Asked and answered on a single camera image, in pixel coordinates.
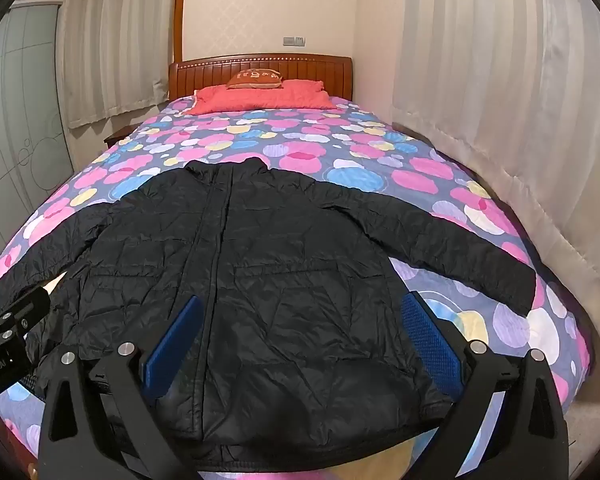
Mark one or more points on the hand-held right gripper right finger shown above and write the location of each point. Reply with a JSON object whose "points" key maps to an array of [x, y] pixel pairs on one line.
{"points": [[430, 340]]}

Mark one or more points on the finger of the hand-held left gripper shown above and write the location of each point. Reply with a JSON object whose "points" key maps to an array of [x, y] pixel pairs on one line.
{"points": [[22, 312]]}

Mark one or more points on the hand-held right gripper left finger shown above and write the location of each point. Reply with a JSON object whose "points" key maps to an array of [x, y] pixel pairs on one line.
{"points": [[180, 342]]}

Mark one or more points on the black puffer jacket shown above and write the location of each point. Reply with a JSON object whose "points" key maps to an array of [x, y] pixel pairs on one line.
{"points": [[280, 285]]}

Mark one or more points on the dotted colourful bedspread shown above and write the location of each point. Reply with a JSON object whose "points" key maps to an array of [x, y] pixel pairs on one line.
{"points": [[430, 170]]}

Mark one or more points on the frosted glass sliding door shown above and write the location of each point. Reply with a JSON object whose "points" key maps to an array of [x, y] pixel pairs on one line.
{"points": [[20, 110]]}

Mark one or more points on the wooden nightstand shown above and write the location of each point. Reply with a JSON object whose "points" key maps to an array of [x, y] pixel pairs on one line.
{"points": [[115, 136]]}

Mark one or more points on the red pillow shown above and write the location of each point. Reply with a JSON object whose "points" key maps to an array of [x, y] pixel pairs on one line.
{"points": [[260, 99]]}

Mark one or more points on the cream curtain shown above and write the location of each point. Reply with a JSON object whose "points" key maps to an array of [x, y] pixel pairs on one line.
{"points": [[120, 35], [480, 85]]}

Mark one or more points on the orange-brown cushion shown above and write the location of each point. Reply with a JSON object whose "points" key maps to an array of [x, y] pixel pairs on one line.
{"points": [[255, 79]]}

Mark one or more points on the wooden bed headboard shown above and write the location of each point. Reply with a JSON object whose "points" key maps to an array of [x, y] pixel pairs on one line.
{"points": [[320, 67]]}

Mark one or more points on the wall socket panel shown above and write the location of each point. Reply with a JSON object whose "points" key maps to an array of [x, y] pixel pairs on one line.
{"points": [[294, 40]]}

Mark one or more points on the wooden wall trim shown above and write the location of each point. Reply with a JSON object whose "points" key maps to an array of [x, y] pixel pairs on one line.
{"points": [[181, 10]]}

